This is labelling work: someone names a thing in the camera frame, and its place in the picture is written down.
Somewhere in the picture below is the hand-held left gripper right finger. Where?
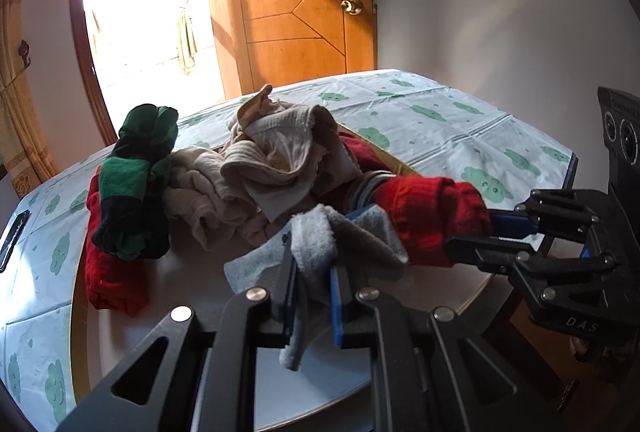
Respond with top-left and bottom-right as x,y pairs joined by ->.
330,262 -> 566,432

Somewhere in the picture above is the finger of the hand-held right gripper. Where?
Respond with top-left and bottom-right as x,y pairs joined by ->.
445,234 -> 617,300
487,189 -> 608,237

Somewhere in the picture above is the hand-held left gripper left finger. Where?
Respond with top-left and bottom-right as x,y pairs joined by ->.
55,232 -> 301,432

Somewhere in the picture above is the bright red knit underwear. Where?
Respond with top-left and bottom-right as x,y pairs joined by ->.
372,176 -> 493,267

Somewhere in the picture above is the shallow cardboard tray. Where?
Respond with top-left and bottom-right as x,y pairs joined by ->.
70,132 -> 501,432

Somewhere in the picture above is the white underwear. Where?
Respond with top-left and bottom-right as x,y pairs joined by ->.
242,162 -> 326,225

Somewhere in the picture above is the dark red underwear grey waistband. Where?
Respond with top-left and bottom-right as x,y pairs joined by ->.
320,132 -> 401,217

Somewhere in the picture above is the beige underwear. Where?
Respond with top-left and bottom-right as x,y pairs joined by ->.
220,104 -> 361,223

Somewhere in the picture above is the green black striped underwear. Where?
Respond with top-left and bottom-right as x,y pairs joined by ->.
91,104 -> 180,261

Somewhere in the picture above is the person's right hand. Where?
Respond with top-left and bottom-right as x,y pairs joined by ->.
570,337 -> 616,363

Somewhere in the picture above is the cloud print tablecloth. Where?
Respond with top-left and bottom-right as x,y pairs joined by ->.
0,69 -> 581,428

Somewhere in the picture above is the wooden door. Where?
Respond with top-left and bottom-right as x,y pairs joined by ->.
205,0 -> 378,100

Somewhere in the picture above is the black phone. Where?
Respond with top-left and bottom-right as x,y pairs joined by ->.
0,209 -> 32,273

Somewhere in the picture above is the yellow curtain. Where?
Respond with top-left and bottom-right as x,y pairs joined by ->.
0,0 -> 58,200

